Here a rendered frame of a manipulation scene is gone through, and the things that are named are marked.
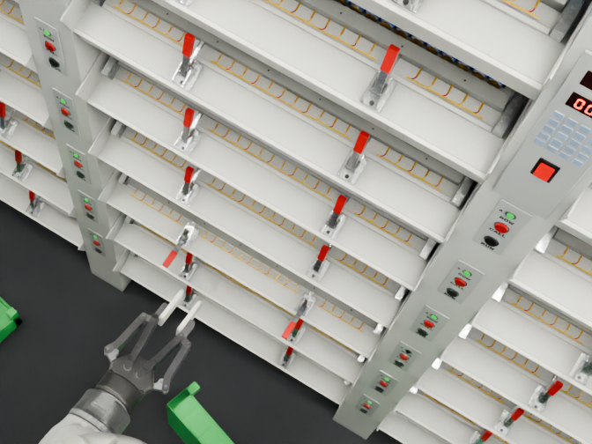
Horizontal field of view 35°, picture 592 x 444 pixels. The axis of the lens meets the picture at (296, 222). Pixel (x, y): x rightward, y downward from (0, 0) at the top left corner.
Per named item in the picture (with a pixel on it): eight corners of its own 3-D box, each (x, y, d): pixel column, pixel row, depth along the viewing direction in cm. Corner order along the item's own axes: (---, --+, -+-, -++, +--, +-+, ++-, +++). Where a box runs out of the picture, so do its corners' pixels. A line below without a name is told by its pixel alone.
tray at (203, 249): (370, 358, 181) (369, 361, 172) (112, 204, 189) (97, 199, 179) (422, 269, 182) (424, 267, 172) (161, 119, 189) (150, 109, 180)
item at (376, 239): (412, 292, 147) (415, 291, 133) (93, 107, 154) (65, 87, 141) (477, 181, 147) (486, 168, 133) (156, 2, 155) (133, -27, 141)
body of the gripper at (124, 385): (132, 409, 151) (166, 365, 156) (90, 381, 152) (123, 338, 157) (131, 424, 157) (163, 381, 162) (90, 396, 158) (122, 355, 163)
